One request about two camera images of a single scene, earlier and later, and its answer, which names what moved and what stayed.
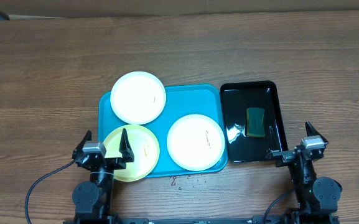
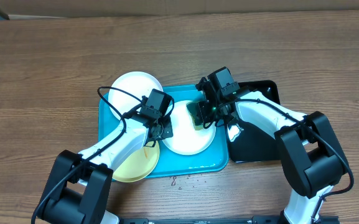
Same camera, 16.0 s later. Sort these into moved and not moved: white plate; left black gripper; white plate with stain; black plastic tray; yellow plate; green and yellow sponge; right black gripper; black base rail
Moved: green and yellow sponge; right black gripper; white plate; left black gripper
Not moved: yellow plate; black plastic tray; black base rail; white plate with stain
